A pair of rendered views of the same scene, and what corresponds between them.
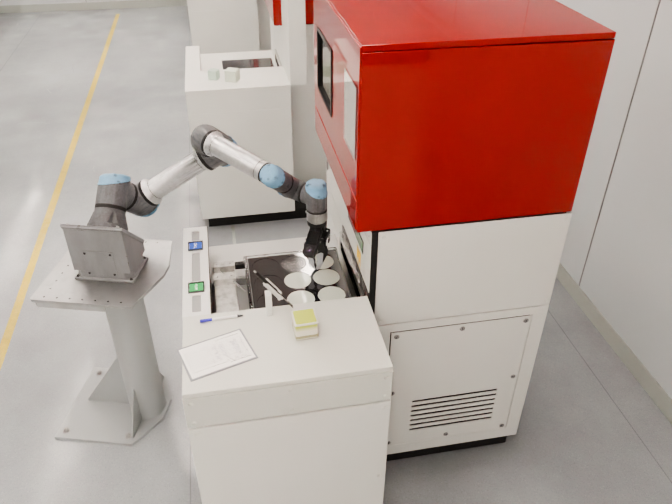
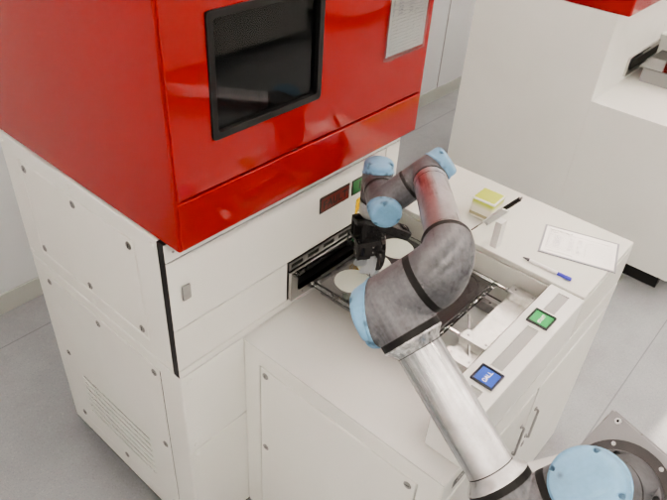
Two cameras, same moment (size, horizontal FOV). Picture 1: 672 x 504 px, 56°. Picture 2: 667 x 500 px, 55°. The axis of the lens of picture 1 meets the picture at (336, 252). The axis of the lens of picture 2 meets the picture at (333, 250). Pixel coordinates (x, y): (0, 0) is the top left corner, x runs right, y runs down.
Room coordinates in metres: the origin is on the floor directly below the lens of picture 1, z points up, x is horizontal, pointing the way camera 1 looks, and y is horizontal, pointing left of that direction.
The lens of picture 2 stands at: (2.90, 1.05, 2.02)
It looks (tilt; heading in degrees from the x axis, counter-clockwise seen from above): 37 degrees down; 230
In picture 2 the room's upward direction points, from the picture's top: 4 degrees clockwise
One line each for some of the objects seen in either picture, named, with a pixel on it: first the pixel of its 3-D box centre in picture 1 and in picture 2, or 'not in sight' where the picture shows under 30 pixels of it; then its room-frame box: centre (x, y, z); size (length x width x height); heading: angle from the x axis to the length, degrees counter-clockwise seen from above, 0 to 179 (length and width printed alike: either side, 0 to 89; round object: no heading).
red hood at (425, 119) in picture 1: (436, 90); (208, 16); (2.16, -0.35, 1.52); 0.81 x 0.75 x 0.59; 11
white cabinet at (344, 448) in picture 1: (278, 392); (426, 404); (1.77, 0.23, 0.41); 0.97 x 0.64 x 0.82; 11
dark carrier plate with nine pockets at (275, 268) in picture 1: (297, 280); (404, 283); (1.87, 0.14, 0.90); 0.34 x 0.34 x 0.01; 11
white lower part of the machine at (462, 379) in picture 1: (418, 327); (221, 340); (2.17, -0.38, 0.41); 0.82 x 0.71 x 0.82; 11
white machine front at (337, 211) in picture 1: (347, 219); (297, 240); (2.10, -0.04, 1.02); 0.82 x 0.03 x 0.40; 11
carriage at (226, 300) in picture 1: (226, 298); (489, 336); (1.80, 0.40, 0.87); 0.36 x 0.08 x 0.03; 11
